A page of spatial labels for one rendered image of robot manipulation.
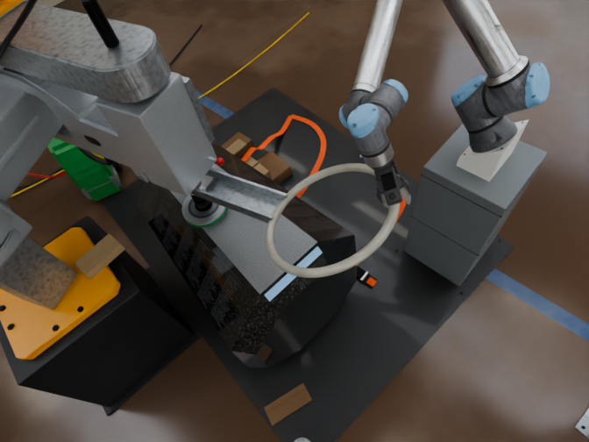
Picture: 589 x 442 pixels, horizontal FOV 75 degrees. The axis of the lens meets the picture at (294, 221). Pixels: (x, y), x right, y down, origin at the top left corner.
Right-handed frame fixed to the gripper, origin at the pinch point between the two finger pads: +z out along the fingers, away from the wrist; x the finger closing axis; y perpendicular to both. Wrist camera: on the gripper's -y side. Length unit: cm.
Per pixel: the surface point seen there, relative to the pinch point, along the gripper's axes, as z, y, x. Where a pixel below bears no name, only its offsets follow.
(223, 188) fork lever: -15, 25, 65
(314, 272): -7.7, -23.1, 28.1
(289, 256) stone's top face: 20, 11, 52
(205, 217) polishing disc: -2, 29, 84
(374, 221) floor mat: 99, 90, 30
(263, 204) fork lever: -8, 16, 49
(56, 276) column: -19, 4, 147
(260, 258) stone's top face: 16, 11, 64
